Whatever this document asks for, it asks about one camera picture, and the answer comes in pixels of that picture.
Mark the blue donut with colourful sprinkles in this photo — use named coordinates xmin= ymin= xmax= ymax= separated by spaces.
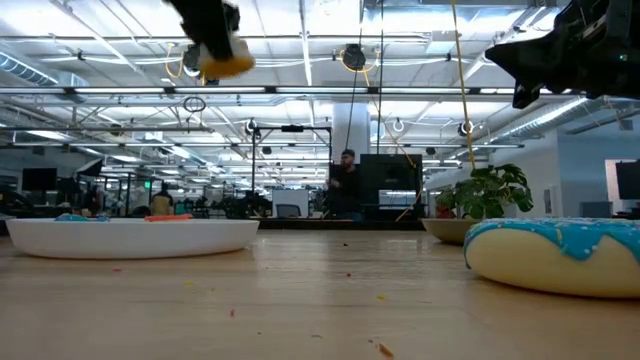
xmin=53 ymin=213 xmax=111 ymax=223

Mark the white iced sprinkled donut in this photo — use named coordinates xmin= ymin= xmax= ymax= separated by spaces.
xmin=197 ymin=35 xmax=256 ymax=81

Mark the green potted plant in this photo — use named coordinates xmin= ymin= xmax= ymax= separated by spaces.
xmin=434 ymin=163 xmax=535 ymax=221

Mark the beige shallow plate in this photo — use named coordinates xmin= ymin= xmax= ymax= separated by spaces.
xmin=421 ymin=217 xmax=484 ymax=246

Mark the white panel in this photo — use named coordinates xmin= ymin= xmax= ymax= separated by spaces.
xmin=271 ymin=188 xmax=310 ymax=220

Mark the person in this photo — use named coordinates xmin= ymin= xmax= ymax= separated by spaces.
xmin=327 ymin=148 xmax=365 ymax=222
xmin=149 ymin=182 xmax=175 ymax=217

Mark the white pillar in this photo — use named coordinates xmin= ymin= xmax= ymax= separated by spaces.
xmin=331 ymin=102 xmax=372 ymax=166

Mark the long LED light bar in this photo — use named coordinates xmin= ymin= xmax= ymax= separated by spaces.
xmin=0 ymin=85 xmax=576 ymax=97

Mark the black ceiling cable reel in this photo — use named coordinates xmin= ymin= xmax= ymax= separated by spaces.
xmin=342 ymin=43 xmax=368 ymax=72

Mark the black cable loop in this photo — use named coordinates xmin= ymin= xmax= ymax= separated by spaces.
xmin=182 ymin=95 xmax=207 ymax=114

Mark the black pipe frame stand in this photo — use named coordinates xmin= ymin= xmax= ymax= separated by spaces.
xmin=251 ymin=124 xmax=334 ymax=192

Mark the black hanging cable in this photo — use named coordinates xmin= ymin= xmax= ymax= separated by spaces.
xmin=376 ymin=0 xmax=386 ymax=156

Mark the light blue iced donut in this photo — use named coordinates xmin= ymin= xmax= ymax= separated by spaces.
xmin=462 ymin=216 xmax=640 ymax=300

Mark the yellow hanging cable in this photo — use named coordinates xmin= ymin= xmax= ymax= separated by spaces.
xmin=449 ymin=0 xmax=477 ymax=171

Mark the black table edge frame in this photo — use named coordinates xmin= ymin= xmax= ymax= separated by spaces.
xmin=258 ymin=218 xmax=427 ymax=232

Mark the silver ventilation duct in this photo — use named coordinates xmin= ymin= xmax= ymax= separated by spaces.
xmin=488 ymin=97 xmax=592 ymax=147

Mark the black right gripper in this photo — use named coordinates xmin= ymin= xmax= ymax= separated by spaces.
xmin=483 ymin=0 xmax=609 ymax=110

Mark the large black monitor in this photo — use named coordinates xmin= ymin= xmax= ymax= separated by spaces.
xmin=359 ymin=153 xmax=424 ymax=207

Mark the large white plate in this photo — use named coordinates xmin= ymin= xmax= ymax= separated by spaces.
xmin=5 ymin=217 xmax=260 ymax=260

